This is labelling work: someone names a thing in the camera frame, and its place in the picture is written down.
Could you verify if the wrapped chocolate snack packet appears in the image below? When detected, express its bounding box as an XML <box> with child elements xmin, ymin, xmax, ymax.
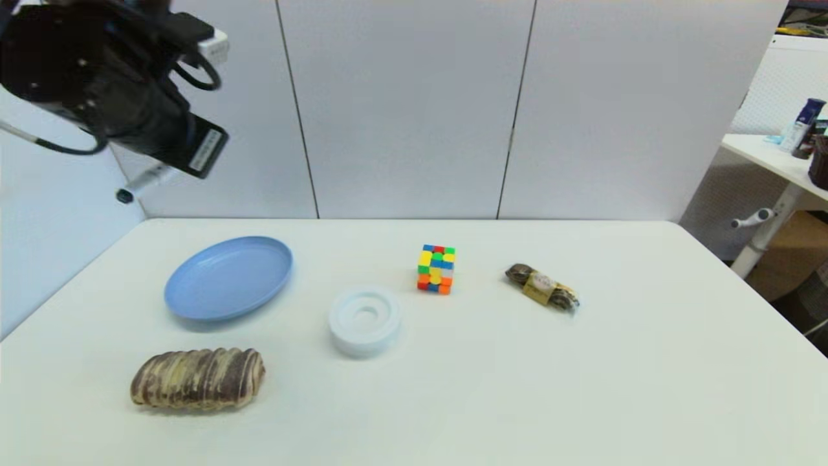
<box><xmin>505</xmin><ymin>263</ymin><xmax>580</xmax><ymax>313</ymax></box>

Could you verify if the brown striped bread loaf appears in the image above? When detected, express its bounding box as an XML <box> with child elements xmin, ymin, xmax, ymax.
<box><xmin>130</xmin><ymin>348</ymin><xmax>267</xmax><ymax>411</ymax></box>

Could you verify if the white side desk top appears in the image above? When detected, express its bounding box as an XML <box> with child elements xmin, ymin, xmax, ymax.
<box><xmin>721</xmin><ymin>133</ymin><xmax>828</xmax><ymax>201</ymax></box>

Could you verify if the thin dark cable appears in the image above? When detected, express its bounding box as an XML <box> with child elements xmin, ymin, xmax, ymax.
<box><xmin>0</xmin><ymin>120</ymin><xmax>107</xmax><ymax>156</ymax></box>

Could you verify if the dark brown basket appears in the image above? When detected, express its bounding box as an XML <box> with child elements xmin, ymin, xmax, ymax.
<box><xmin>809</xmin><ymin>133</ymin><xmax>828</xmax><ymax>190</ymax></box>

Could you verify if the blue oval plate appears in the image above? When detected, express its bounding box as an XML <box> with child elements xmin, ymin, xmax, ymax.
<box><xmin>164</xmin><ymin>236</ymin><xmax>294</xmax><ymax>322</ymax></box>

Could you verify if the white desk crank handle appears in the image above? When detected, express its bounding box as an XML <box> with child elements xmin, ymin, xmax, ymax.
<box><xmin>732</xmin><ymin>207</ymin><xmax>775</xmax><ymax>228</ymax></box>

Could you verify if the multicoloured puzzle cube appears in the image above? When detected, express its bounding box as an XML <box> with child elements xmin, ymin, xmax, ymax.
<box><xmin>417</xmin><ymin>244</ymin><xmax>456</xmax><ymax>296</ymax></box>

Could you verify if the dark bin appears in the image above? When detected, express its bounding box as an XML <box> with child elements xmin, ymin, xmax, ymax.
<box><xmin>773</xmin><ymin>262</ymin><xmax>828</xmax><ymax>357</ymax></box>

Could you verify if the white desk leg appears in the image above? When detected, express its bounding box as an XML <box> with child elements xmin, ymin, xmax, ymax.
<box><xmin>731</xmin><ymin>183</ymin><xmax>803</xmax><ymax>279</ymax></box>

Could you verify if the white bottle with blue cap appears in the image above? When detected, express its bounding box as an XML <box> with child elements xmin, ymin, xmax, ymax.
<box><xmin>781</xmin><ymin>97</ymin><xmax>827</xmax><ymax>153</ymax></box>

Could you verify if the brown cardboard box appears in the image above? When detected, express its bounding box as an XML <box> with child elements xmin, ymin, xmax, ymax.
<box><xmin>747</xmin><ymin>210</ymin><xmax>828</xmax><ymax>302</ymax></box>

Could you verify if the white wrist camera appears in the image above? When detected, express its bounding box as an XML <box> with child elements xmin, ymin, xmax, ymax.
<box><xmin>196</xmin><ymin>29</ymin><xmax>231</xmax><ymax>65</ymax></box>

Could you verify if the white marker with black cap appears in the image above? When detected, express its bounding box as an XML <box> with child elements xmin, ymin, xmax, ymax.
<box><xmin>116</xmin><ymin>165</ymin><xmax>174</xmax><ymax>205</ymax></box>

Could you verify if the white round holder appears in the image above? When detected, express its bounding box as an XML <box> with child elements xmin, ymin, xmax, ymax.
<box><xmin>328</xmin><ymin>285</ymin><xmax>403</xmax><ymax>358</ymax></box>

